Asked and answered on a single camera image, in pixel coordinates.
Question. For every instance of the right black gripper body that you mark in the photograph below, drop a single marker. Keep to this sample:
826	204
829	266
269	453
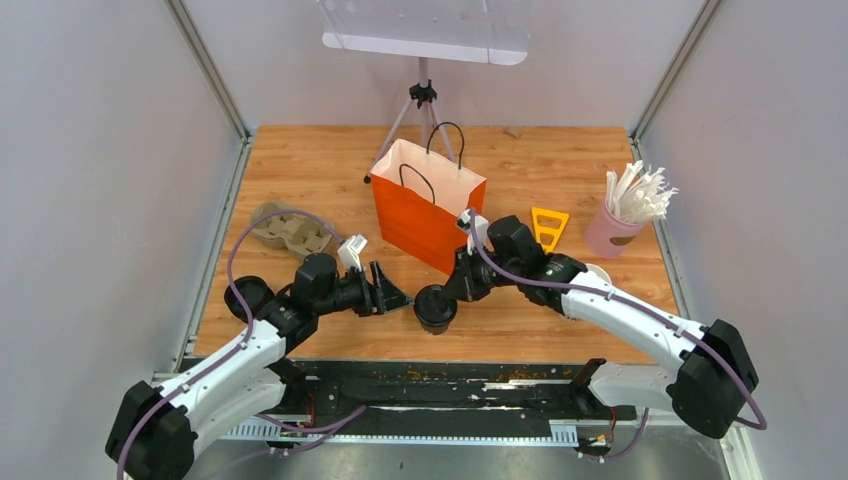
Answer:
477	277

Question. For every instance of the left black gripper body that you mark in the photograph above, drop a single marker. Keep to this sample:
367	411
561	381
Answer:
353	293

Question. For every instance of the black cup lid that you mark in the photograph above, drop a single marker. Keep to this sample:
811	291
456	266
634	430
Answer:
432	304

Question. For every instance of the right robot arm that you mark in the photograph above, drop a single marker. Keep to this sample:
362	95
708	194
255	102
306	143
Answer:
702	373

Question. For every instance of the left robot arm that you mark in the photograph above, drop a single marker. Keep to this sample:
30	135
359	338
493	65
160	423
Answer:
159	431

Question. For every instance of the cardboard cup carrier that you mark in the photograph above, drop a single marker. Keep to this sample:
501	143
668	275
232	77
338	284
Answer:
296	233

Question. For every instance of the yellow plastic triangle tool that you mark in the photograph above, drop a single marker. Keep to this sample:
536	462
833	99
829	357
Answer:
548	226

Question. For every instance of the orange paper bag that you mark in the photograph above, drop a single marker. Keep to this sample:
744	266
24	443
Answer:
419	194

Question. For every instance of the stack of black lids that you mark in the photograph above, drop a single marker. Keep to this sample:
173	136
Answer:
255	292

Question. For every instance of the white paper cup stack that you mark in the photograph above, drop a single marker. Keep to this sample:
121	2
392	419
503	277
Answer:
600	273

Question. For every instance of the pink straw holder cup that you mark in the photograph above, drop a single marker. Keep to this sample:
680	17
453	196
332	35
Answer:
607	236

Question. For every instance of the white wrapped straws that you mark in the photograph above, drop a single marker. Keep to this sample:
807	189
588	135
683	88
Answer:
640	194

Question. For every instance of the tripod stand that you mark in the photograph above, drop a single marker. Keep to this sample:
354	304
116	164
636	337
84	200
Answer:
423	97

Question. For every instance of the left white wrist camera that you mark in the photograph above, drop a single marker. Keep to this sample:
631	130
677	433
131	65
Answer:
350	250

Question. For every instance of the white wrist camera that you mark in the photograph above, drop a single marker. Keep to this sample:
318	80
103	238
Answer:
475	226
350	250

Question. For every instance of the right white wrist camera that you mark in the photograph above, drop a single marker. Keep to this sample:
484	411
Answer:
475	226

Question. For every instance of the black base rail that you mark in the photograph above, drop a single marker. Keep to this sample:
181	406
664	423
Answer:
528	404

